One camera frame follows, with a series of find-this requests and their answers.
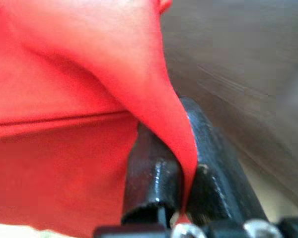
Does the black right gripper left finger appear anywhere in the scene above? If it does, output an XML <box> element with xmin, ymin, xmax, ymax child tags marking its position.
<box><xmin>121</xmin><ymin>123</ymin><xmax>184</xmax><ymax>226</ymax></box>

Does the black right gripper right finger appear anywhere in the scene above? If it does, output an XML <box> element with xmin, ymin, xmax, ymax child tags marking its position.
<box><xmin>179</xmin><ymin>96</ymin><xmax>268</xmax><ymax>223</ymax></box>

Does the dark grey fabric sofa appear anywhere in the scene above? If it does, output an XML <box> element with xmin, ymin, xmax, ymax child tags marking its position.
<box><xmin>161</xmin><ymin>0</ymin><xmax>298</xmax><ymax>216</ymax></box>

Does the red pillow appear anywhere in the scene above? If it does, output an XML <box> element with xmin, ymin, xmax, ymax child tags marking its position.
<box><xmin>0</xmin><ymin>0</ymin><xmax>198</xmax><ymax>238</ymax></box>

